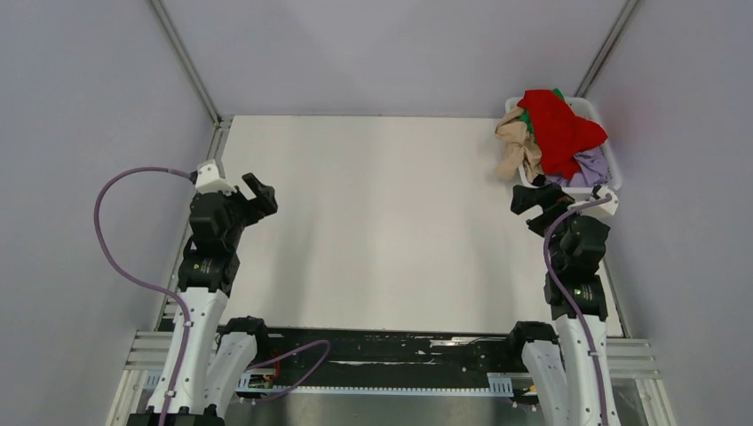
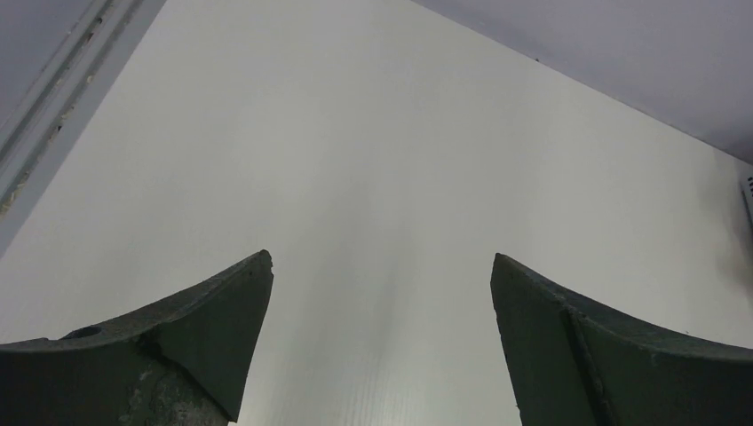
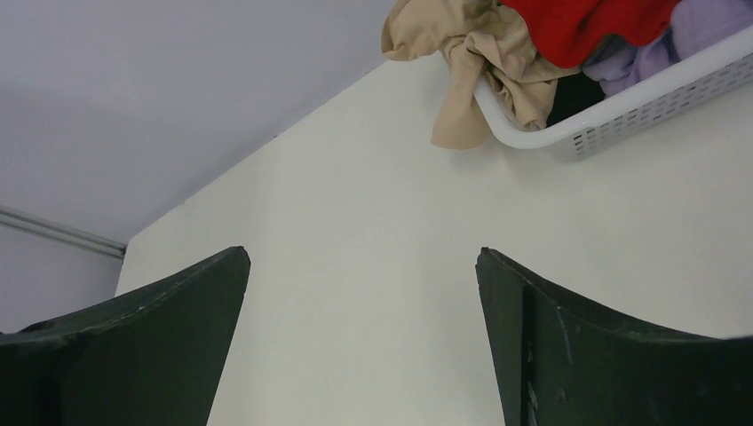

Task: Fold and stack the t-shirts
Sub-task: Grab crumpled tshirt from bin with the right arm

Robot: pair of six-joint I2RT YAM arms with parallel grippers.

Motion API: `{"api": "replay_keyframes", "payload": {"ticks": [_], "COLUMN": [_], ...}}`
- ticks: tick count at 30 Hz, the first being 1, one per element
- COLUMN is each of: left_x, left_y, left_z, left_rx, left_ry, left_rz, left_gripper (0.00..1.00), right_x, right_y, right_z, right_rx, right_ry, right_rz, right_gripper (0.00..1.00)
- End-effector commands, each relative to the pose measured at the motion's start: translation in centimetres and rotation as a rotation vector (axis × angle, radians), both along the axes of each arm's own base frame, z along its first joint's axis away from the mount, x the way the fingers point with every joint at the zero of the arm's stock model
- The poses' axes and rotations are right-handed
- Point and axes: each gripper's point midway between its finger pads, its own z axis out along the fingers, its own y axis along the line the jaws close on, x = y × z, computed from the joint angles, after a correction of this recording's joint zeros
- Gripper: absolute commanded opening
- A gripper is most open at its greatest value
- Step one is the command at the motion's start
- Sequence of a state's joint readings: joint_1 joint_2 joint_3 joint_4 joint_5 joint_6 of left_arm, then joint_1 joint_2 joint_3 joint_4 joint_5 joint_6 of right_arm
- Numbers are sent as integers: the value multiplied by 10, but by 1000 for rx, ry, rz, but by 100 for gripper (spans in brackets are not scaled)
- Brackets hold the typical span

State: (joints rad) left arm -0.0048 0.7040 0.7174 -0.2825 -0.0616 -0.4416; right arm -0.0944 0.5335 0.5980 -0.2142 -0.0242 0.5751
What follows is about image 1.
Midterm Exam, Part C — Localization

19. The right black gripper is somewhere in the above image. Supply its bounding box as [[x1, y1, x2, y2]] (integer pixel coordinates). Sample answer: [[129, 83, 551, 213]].
[[510, 182, 582, 269]]

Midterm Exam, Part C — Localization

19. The red t shirt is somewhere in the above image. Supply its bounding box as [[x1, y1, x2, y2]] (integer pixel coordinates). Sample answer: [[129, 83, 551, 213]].
[[517, 90, 607, 178]]

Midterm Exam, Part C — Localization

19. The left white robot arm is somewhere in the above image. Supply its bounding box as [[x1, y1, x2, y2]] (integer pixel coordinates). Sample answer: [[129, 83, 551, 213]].
[[127, 172, 278, 425]]

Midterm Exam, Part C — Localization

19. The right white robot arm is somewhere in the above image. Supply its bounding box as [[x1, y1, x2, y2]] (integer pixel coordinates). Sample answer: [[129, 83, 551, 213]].
[[506, 184, 621, 425]]

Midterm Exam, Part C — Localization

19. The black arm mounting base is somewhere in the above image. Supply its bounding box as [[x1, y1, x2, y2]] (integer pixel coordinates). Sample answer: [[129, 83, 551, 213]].
[[157, 318, 566, 391]]

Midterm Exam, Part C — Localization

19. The lilac t shirt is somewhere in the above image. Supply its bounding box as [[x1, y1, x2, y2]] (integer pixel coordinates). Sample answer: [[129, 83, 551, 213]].
[[546, 147, 610, 187]]

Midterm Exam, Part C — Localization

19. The beige t shirt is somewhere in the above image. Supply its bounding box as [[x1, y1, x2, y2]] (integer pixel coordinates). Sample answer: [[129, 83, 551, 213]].
[[494, 106, 543, 184]]

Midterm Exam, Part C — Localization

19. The green t shirt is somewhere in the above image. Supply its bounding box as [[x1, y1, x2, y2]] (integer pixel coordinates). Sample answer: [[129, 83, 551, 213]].
[[520, 88, 565, 135]]

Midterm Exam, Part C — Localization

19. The white laundry basket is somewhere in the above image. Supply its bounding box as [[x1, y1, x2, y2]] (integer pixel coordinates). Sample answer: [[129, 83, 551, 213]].
[[504, 96, 622, 201]]

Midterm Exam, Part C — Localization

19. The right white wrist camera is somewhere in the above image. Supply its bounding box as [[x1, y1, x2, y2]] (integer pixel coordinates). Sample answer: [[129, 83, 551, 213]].
[[568, 185, 619, 219]]

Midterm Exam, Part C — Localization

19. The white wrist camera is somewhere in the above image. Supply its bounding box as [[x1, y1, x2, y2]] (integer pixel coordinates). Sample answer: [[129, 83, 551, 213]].
[[568, 185, 619, 219], [194, 159, 238, 195]]

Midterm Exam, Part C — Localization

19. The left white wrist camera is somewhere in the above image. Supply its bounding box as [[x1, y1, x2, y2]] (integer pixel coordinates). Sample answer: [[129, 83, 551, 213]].
[[194, 159, 238, 195]]

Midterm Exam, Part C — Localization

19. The aluminium frame rail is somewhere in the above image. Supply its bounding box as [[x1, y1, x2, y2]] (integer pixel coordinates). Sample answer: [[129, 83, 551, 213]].
[[108, 331, 678, 425]]

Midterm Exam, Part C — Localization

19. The grey slotted cable duct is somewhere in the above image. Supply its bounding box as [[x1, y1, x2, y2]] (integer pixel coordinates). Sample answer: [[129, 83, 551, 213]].
[[142, 371, 515, 398]]

